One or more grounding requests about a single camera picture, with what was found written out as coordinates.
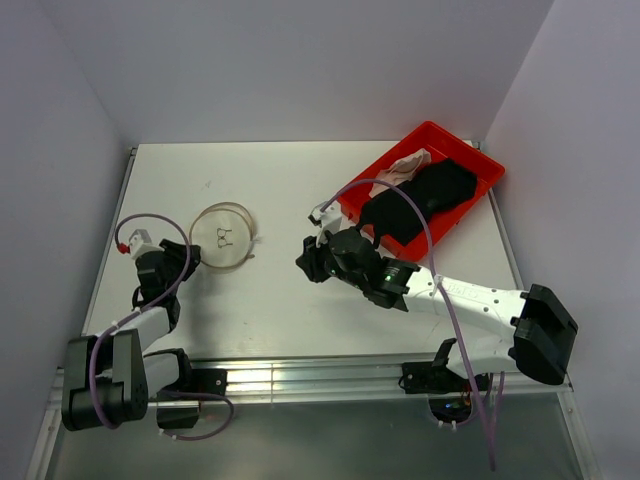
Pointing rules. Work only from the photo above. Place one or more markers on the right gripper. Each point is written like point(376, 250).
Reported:
point(314, 260)

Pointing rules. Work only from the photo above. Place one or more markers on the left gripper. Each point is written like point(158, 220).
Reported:
point(176, 255)

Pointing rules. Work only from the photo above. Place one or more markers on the black bra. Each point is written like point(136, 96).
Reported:
point(434, 189)

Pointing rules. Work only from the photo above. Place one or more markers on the white mesh laundry bag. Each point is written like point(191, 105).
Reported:
point(227, 234)

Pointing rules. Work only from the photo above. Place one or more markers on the pink bra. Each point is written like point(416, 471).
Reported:
point(403, 169)

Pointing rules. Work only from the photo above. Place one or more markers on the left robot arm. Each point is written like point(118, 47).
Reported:
point(107, 380)

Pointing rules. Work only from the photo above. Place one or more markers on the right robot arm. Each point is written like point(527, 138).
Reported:
point(526, 331)

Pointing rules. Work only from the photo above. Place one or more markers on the red plastic tray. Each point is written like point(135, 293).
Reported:
point(441, 144)

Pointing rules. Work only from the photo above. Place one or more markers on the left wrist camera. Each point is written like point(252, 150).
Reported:
point(138, 244)

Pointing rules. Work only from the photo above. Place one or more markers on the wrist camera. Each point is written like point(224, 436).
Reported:
point(328, 219)
point(138, 244)

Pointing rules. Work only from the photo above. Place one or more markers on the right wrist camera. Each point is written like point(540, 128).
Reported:
point(328, 219)

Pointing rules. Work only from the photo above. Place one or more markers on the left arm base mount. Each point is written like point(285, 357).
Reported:
point(209, 381)

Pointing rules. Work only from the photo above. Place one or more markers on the aluminium frame rail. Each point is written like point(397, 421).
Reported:
point(322, 379)

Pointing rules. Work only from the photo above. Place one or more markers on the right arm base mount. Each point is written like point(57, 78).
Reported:
point(425, 378)

